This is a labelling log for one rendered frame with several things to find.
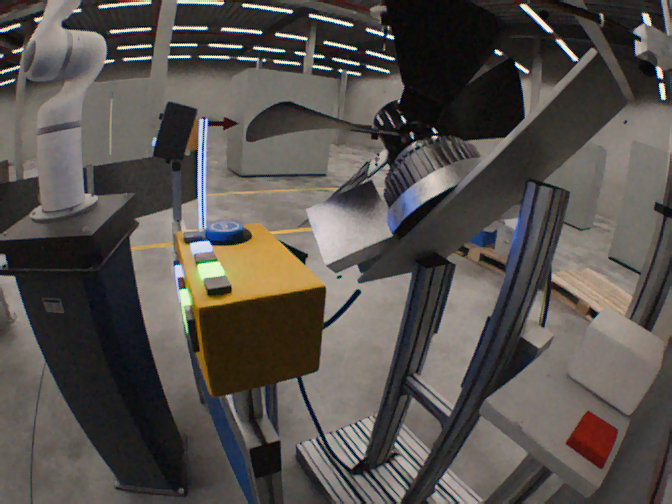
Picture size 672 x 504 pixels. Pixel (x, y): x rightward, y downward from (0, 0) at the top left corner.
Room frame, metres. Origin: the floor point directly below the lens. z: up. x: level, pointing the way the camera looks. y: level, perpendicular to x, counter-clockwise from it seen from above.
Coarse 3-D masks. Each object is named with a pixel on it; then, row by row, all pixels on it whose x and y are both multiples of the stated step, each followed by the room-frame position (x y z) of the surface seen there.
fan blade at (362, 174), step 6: (366, 162) 0.82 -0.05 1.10; (360, 168) 0.84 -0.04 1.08; (366, 168) 0.79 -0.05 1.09; (354, 174) 0.84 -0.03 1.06; (360, 174) 0.77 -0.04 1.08; (366, 174) 0.76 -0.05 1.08; (348, 180) 0.83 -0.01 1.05; (354, 180) 0.78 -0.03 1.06; (360, 180) 0.76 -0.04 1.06; (342, 186) 0.83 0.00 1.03; (348, 186) 0.78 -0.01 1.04; (354, 186) 0.76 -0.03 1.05; (336, 192) 0.83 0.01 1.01; (342, 192) 0.78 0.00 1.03
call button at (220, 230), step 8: (216, 224) 0.30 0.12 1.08; (224, 224) 0.30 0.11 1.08; (232, 224) 0.30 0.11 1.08; (240, 224) 0.31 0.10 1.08; (208, 232) 0.28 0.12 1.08; (216, 232) 0.28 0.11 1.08; (224, 232) 0.28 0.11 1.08; (232, 232) 0.28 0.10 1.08; (240, 232) 0.29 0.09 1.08; (216, 240) 0.28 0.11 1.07; (224, 240) 0.28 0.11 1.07; (232, 240) 0.28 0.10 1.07
